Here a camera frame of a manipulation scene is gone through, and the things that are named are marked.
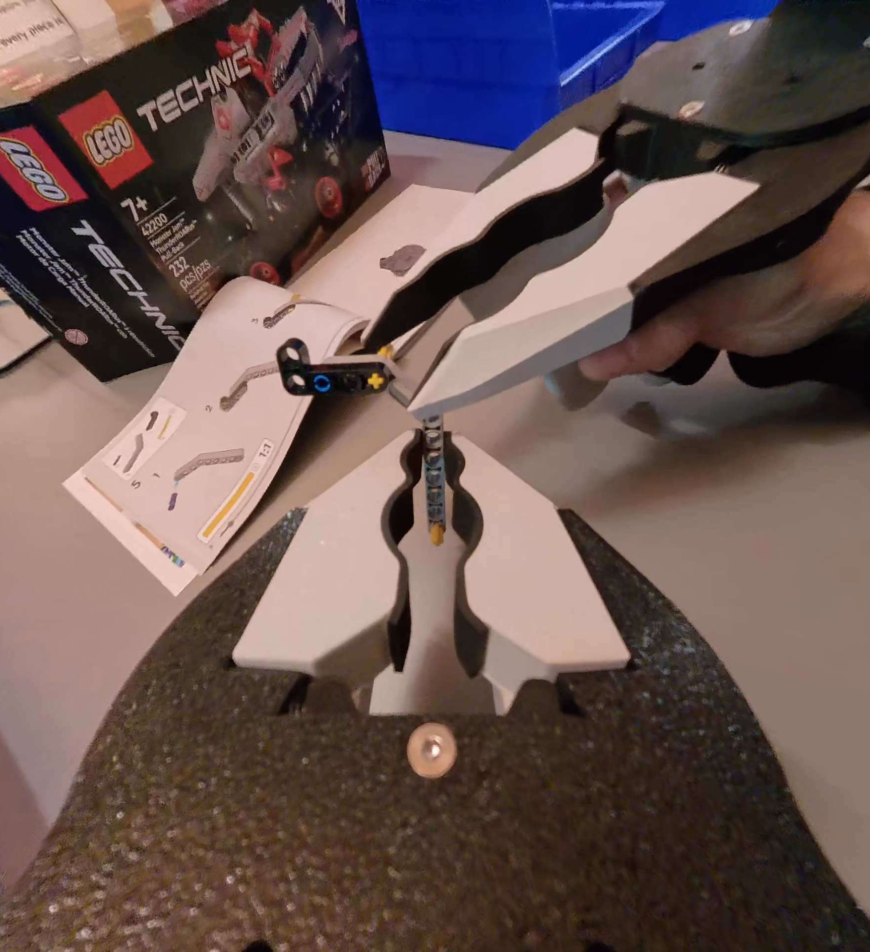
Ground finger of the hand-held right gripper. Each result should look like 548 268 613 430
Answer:
407 180 761 421
359 128 607 352

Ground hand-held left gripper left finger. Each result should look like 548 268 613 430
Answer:
231 430 425 714

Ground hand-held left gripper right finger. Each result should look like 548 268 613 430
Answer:
444 433 632 715

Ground grey angled toy beam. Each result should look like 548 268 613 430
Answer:
386 359 448 527

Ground black angled toy beam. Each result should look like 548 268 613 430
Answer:
276 338 393 400

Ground person's right forearm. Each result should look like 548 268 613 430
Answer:
729 180 870 419

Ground grey desk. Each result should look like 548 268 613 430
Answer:
0 130 870 923

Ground person's right hand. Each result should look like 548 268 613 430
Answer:
576 193 870 382

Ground blue plastic bin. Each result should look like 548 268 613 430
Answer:
355 0 778 151

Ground toy instruction booklet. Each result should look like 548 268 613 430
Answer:
63 184 481 597

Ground black toy set box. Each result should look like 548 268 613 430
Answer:
0 0 393 384

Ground printed instruction sheet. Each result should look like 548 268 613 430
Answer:
0 0 142 101

